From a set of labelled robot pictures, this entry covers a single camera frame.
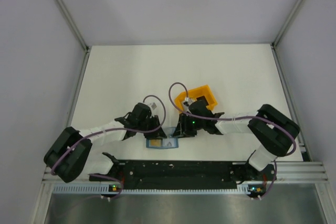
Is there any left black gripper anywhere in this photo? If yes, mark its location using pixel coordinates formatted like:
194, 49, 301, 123
138, 115, 167, 140

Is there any right aluminium frame post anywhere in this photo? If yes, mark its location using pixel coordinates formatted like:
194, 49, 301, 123
271, 0, 322, 49

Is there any white cable duct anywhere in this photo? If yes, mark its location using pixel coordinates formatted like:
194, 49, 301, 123
52, 184, 261, 196

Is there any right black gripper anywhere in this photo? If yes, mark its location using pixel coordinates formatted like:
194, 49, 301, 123
173, 113, 205, 138

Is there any gold credit card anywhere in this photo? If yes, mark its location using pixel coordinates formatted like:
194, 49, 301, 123
149, 140, 161, 148

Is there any aluminium frame rail front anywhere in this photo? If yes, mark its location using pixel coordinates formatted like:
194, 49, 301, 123
43, 161, 329, 183

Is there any blue leather card holder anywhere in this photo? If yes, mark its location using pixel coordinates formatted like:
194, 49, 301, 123
146, 127, 179, 150

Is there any silver card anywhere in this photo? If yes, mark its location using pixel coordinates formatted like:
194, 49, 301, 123
163, 139, 178, 148

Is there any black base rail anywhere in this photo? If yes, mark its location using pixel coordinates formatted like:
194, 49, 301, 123
89, 159, 276, 189

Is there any yellow plastic bin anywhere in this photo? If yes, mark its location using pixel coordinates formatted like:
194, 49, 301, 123
174, 85, 218, 111

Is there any purple cable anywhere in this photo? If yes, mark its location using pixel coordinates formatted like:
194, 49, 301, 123
168, 81, 298, 201
50, 94, 166, 201

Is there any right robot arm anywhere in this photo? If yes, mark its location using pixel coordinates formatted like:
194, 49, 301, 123
173, 101, 300, 183

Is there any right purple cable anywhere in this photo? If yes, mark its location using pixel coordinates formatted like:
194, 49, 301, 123
168, 81, 298, 201

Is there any left aluminium frame post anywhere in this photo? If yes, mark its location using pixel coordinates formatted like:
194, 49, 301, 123
39, 0, 91, 51

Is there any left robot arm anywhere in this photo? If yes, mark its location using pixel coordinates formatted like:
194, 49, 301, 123
44, 102, 165, 183

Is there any aluminium frame post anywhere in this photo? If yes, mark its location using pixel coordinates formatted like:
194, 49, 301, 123
271, 0, 322, 49
39, 0, 91, 51

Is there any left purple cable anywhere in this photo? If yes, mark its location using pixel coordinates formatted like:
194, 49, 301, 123
50, 94, 166, 201

